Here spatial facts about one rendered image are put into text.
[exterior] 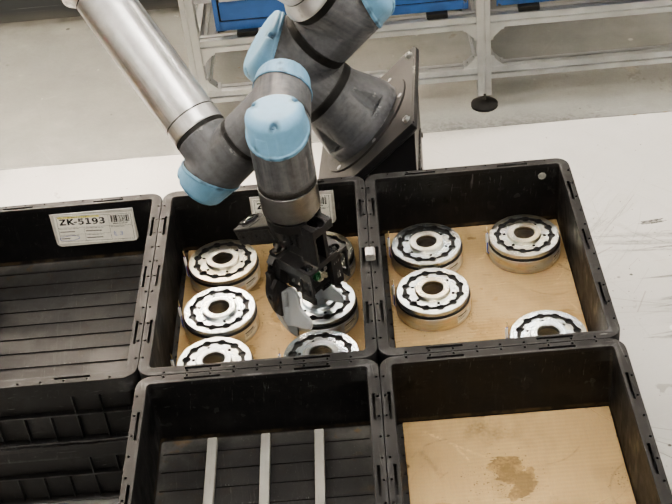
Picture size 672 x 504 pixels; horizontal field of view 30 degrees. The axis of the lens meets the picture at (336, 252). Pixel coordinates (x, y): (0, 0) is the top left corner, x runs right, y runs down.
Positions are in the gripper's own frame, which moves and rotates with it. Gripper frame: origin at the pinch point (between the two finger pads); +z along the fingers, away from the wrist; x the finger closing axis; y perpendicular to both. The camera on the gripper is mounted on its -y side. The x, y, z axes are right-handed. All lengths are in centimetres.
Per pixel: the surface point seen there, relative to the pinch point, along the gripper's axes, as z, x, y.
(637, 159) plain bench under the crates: 20, 78, 6
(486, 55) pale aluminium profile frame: 79, 164, -96
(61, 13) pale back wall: 94, 128, -257
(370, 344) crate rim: -8.1, -4.4, 17.3
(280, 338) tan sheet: 2.1, -3.6, -1.3
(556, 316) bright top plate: 0.6, 19.9, 28.2
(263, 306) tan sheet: 2.4, -0.2, -8.1
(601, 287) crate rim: -6.3, 21.8, 33.9
